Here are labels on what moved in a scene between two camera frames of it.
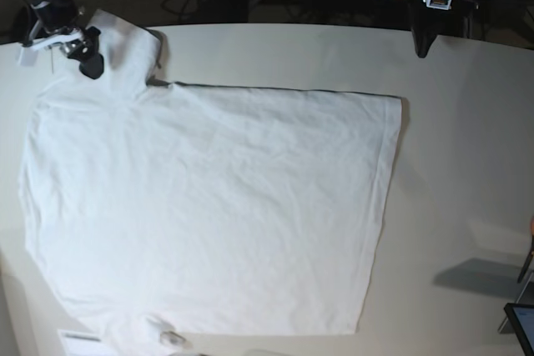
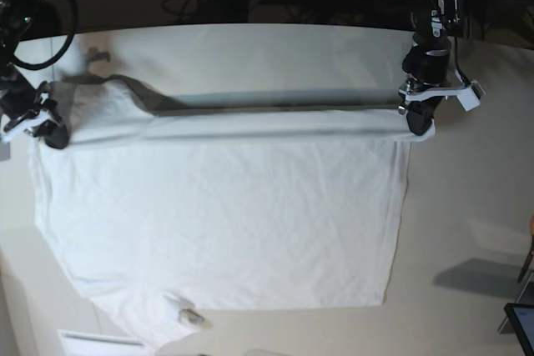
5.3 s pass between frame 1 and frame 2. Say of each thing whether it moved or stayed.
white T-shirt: moved
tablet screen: stayed
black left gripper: moved
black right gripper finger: moved
